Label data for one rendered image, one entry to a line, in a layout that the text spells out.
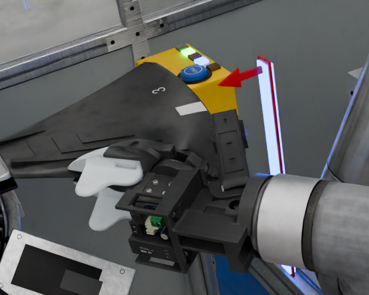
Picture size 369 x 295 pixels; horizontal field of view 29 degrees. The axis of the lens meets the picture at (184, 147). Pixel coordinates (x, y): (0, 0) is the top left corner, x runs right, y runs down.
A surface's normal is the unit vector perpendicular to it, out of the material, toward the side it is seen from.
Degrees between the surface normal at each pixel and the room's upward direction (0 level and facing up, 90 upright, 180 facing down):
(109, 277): 50
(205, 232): 6
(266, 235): 70
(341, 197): 9
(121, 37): 90
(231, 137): 8
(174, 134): 15
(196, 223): 6
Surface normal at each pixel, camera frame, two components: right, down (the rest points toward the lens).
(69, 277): 0.22, -0.22
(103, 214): -0.24, -0.73
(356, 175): -0.58, 0.26
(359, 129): -0.82, 0.09
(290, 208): -0.39, -0.39
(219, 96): 0.43, 0.41
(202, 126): 0.09, -0.75
